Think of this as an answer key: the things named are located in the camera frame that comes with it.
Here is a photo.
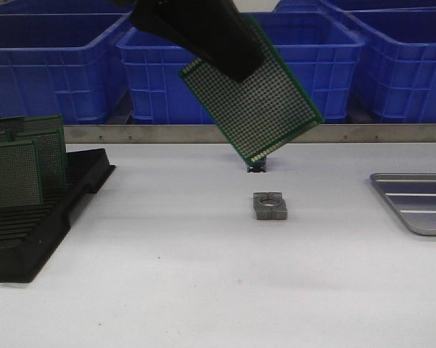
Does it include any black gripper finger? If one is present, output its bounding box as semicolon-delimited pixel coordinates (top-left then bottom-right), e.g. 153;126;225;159
130;0;264;83

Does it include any green perforated circuit board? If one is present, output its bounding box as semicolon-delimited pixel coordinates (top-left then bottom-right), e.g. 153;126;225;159
179;15;324;166

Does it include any silver metal tray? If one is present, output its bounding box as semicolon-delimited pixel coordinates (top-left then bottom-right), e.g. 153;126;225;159
370;173;436;236

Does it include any black slotted board rack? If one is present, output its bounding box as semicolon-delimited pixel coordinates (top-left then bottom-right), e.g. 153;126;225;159
0;148;115;283

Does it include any far right blue crate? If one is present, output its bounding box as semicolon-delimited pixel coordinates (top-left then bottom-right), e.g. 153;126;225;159
273;0;436;17

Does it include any centre blue plastic crate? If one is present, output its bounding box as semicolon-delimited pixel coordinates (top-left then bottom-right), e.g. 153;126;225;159
118;12;363;125

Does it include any blue plastic crate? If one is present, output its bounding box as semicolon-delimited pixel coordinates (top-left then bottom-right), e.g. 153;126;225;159
345;10;436;123
118;12;363;125
0;13;131;125

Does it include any red emergency stop button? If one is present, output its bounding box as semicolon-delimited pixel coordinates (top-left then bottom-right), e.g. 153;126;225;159
246;156;267;173

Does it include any left blue plastic crate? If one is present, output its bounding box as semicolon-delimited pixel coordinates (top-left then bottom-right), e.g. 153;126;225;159
0;13;131;125

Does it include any grey metal clamp block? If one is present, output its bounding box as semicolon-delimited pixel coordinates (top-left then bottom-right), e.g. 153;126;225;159
253;192;288;220

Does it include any right blue plastic crate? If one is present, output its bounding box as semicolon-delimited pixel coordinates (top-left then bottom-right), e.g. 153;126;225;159
345;10;436;123

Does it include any far left blue crate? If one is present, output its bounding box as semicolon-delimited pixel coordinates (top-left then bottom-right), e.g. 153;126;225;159
0;0;136;15

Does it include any steel table edge rail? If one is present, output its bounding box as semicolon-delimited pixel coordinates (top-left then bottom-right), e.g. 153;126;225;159
64;123;436;144

